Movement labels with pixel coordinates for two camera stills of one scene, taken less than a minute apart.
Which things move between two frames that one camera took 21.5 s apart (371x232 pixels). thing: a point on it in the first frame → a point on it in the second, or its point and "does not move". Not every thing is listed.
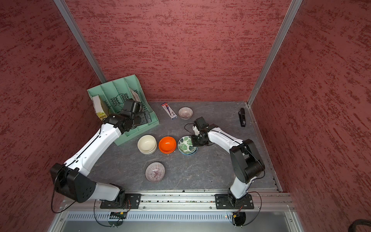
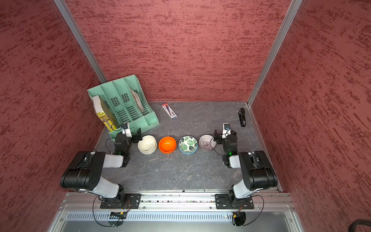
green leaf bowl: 185,146 does not move
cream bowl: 147,144 does not move
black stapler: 242,116 does not move
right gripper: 194,142 → 219,137
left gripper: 143,121 → 135,137
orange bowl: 167,145 does not move
